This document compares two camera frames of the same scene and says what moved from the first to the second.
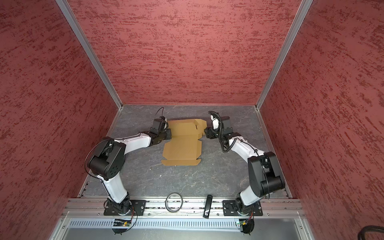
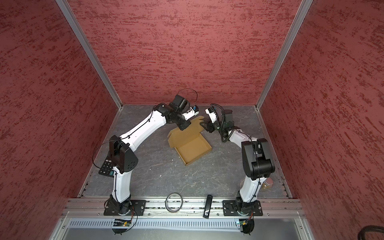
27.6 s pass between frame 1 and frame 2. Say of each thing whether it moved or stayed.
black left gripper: moved
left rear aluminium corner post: stayed
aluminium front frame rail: stayed
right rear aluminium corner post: stayed
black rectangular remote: stayed
